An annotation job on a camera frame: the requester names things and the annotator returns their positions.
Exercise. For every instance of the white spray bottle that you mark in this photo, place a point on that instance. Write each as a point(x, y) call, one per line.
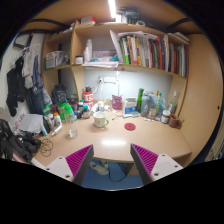
point(88, 51)

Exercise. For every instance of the small clear glass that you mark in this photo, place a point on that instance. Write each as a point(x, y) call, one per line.
point(73, 133)

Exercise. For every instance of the white power strip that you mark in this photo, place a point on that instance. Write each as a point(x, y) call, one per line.
point(107, 79)

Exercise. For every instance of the row of books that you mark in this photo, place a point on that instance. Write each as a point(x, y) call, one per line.
point(148, 50)

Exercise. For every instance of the white tube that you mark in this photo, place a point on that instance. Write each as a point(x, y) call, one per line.
point(57, 130)

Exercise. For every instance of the clear plastic storage box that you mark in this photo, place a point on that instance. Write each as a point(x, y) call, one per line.
point(55, 59)

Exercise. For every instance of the green plastic bottle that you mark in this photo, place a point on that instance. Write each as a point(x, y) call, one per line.
point(66, 113)

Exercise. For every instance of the hanging dark clothes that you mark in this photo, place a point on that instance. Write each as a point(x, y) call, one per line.
point(25, 82)

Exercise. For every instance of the red round coaster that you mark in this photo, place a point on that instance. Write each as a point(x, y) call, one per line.
point(130, 126)

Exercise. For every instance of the black bag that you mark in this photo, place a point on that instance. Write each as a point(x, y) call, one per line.
point(10, 144)

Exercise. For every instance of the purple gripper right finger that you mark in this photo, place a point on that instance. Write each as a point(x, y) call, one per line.
point(151, 166)

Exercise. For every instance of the clear glass bottle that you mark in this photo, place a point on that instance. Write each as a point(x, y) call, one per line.
point(173, 103)

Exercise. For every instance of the cream mug with green handle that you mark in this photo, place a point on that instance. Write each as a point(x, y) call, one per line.
point(100, 119)

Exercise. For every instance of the blue and white tissue box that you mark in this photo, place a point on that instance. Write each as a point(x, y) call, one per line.
point(130, 105)

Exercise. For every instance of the grey water bottle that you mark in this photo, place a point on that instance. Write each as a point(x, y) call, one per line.
point(145, 105)

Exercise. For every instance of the red and white canister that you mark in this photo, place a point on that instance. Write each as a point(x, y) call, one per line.
point(88, 97)

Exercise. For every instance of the small white bottle orange cap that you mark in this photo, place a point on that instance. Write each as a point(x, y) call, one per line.
point(57, 120)

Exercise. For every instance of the dark backpack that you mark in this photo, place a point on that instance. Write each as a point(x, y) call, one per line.
point(58, 94)

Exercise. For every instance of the magenta card pouch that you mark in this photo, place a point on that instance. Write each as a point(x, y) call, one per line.
point(116, 102)

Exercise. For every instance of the wooden wall shelf unit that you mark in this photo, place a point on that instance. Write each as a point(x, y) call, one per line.
point(77, 38)

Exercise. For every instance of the brown ceramic mug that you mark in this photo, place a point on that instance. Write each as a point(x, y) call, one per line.
point(174, 122)

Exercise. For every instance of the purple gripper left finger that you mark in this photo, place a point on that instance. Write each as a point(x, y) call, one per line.
point(73, 167)

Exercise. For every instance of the white paper sheet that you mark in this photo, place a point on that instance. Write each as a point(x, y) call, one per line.
point(31, 123)

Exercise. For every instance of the grey shoe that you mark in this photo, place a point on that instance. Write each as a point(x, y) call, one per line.
point(101, 169)

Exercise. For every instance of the tall green bottle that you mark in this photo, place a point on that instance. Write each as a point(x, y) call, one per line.
point(139, 99)

